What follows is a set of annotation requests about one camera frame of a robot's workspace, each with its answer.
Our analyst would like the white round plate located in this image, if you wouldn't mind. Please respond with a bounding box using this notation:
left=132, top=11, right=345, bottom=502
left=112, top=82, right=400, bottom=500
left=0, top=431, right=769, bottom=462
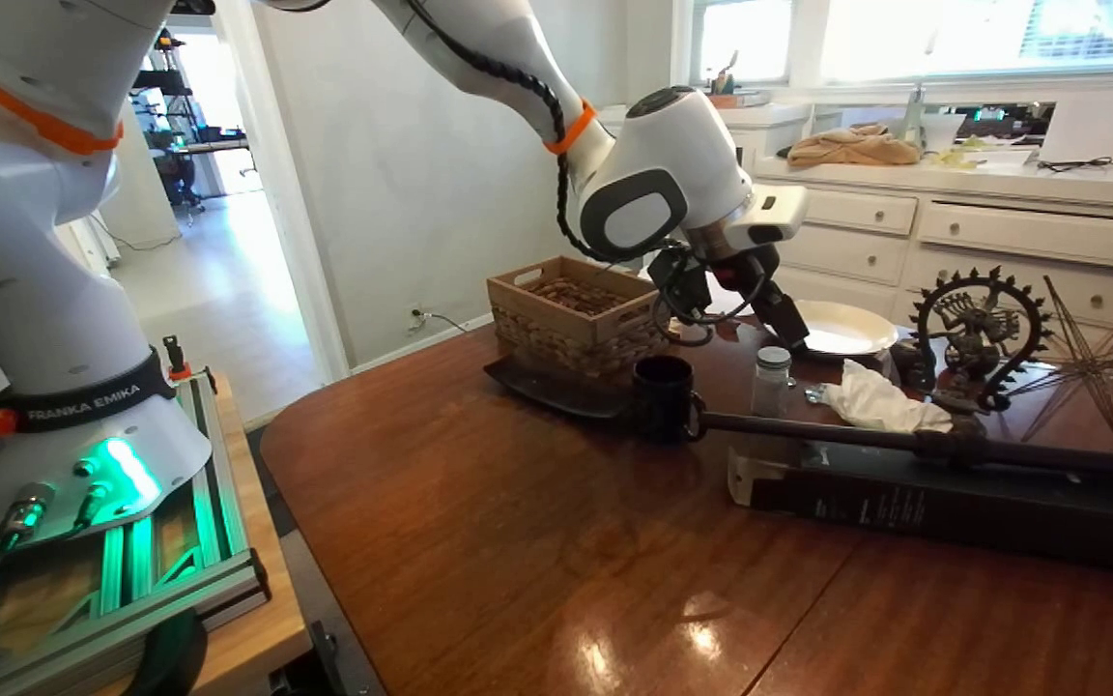
left=800, top=302, right=899, bottom=354

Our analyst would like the dark metal gear sculpture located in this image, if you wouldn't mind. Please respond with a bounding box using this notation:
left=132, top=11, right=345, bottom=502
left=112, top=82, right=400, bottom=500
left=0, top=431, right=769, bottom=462
left=913, top=268, right=1051, bottom=412

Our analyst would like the wire starburst ornament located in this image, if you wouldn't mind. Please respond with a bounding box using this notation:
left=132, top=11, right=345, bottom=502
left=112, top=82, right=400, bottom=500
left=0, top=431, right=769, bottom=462
left=1011, top=277, right=1113, bottom=453

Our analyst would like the black cup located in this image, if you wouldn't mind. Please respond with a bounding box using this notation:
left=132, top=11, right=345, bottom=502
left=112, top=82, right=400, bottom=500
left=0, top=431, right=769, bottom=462
left=635, top=354, right=706, bottom=439

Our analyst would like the clear glass bottle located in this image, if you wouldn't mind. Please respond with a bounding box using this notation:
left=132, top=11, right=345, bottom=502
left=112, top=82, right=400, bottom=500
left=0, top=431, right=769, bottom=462
left=750, top=359, right=793, bottom=418

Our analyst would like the bread loaf on dresser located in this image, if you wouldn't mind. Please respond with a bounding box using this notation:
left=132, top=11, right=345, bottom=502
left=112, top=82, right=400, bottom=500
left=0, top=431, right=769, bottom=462
left=788, top=130, right=921, bottom=171

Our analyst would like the crumpled white napkin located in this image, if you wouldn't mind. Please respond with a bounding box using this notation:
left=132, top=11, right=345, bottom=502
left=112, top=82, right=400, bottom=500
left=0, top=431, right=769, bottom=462
left=824, top=364, right=949, bottom=431

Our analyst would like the dark tray under crate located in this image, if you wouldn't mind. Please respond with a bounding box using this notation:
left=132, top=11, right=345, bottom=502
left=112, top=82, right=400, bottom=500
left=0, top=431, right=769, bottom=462
left=485, top=359, right=627, bottom=421

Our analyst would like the wooden crate box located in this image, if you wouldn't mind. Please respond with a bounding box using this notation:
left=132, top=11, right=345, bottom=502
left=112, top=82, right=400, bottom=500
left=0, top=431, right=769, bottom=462
left=485, top=256, right=661, bottom=397

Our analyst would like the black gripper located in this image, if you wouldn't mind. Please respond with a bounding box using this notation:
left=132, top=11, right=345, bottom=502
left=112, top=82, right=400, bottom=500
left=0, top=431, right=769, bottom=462
left=646, top=184, right=806, bottom=353

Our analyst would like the green aluminium robot base frame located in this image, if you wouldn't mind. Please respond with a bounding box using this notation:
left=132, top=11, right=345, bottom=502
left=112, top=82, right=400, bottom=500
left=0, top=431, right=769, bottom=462
left=0, top=376, right=269, bottom=696

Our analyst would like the white drawer dresser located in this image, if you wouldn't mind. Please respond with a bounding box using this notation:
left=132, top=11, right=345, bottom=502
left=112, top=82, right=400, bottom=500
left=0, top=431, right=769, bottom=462
left=753, top=158, right=1113, bottom=331

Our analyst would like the silver bottle cap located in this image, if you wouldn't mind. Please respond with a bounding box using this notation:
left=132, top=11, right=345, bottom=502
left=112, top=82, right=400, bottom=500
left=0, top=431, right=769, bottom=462
left=753, top=345, right=793, bottom=368

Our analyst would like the black tripod bag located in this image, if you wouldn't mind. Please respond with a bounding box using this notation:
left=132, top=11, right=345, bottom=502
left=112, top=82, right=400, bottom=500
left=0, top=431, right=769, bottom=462
left=725, top=444, right=1113, bottom=568

